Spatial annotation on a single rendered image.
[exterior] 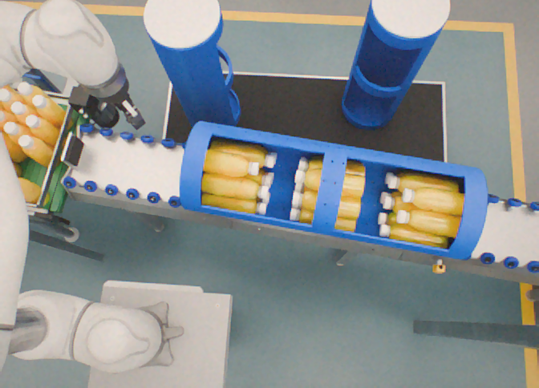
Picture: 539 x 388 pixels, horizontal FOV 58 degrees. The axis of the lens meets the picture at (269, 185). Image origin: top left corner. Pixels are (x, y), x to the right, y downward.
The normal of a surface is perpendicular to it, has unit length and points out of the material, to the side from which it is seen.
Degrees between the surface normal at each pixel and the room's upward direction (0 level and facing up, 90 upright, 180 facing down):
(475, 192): 10
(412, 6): 0
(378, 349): 0
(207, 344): 0
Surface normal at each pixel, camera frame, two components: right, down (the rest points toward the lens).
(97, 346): 0.14, -0.27
